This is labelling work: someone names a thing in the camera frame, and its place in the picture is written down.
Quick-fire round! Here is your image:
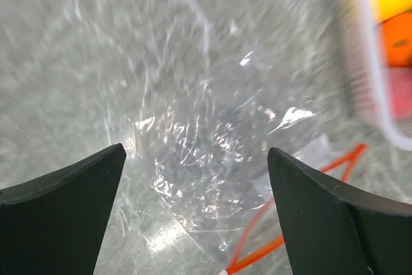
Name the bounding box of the fake orange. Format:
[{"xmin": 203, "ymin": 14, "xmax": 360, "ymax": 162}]
[{"xmin": 381, "ymin": 12, "xmax": 411, "ymax": 68}]

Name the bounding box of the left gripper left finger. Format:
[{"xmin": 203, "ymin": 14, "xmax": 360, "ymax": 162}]
[{"xmin": 1, "ymin": 144, "xmax": 126, "ymax": 274}]

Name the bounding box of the white flat basket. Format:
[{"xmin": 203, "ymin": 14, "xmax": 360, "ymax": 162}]
[{"xmin": 337, "ymin": 0, "xmax": 411, "ymax": 151}]

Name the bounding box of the clear zip top bag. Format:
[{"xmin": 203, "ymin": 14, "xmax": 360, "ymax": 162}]
[{"xmin": 106, "ymin": 46, "xmax": 368, "ymax": 275}]

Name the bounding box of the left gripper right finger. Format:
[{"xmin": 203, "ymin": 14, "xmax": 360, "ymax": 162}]
[{"xmin": 267, "ymin": 147, "xmax": 411, "ymax": 274}]

